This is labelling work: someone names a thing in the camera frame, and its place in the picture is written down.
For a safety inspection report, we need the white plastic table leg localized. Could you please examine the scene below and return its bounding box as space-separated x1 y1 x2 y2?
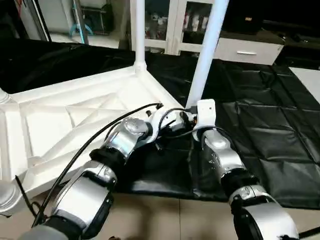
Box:
0 87 12 106
132 0 149 74
185 0 230 109
0 180 24 217

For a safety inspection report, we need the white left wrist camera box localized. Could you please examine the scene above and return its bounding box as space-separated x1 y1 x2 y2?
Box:
148 105 174 142

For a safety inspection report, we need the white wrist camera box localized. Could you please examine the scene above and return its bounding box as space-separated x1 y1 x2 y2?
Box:
148 105 174 142
192 99 217 129

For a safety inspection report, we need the storage rack with items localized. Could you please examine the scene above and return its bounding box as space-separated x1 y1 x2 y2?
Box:
69 0 114 37

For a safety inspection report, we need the white glass door cabinet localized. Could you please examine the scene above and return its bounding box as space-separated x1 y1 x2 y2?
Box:
129 0 217 57

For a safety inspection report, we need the white flat panel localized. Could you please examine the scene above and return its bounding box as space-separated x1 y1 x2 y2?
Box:
290 66 320 104

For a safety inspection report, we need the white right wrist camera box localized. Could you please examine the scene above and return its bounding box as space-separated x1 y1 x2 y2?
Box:
192 99 217 129

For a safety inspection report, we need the white plastic table top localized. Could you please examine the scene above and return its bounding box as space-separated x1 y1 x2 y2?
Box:
0 65 194 202

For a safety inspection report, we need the black work mat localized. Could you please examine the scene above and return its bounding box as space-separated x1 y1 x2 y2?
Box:
0 39 320 210

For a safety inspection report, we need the white drawer unit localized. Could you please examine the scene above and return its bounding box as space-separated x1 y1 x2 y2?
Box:
213 37 285 66

